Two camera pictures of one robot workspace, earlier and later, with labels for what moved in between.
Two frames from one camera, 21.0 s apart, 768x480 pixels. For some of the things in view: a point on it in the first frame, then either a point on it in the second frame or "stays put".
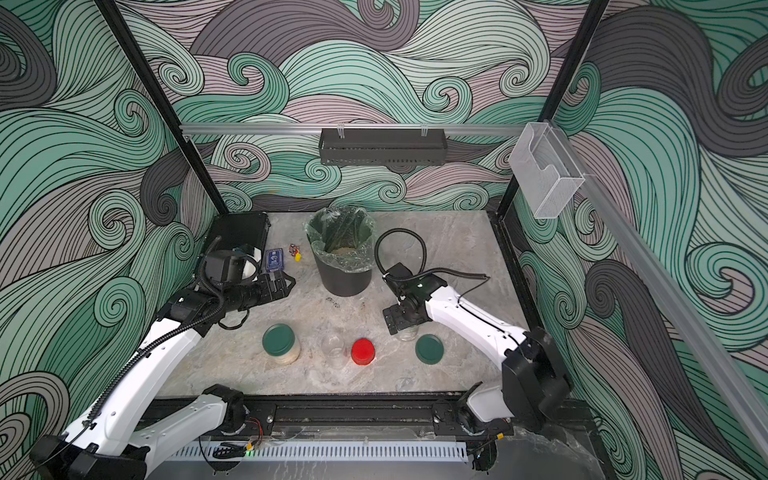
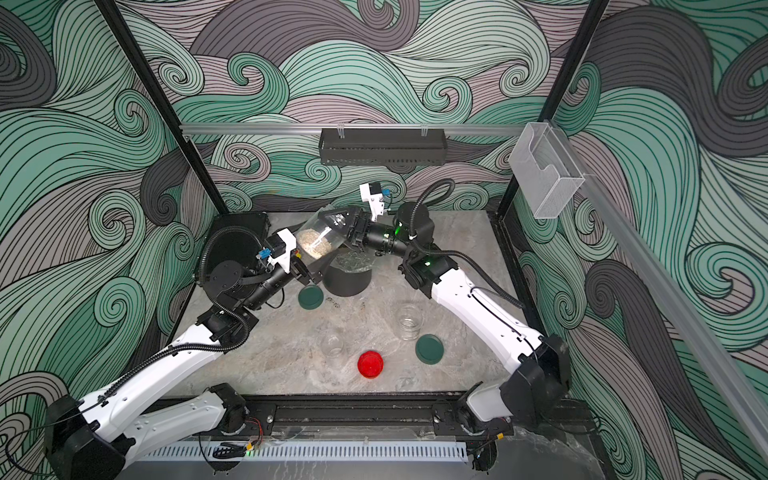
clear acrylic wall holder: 546,170 stays put
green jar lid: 429,349 stays put
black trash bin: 339,282 stays put
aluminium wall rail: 352,127 stays put
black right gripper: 399,319 -> 358,237
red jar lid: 363,351 -> 370,364
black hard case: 231,230 stays put
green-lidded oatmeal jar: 281,343 -> 318,236
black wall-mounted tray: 387,147 stays put
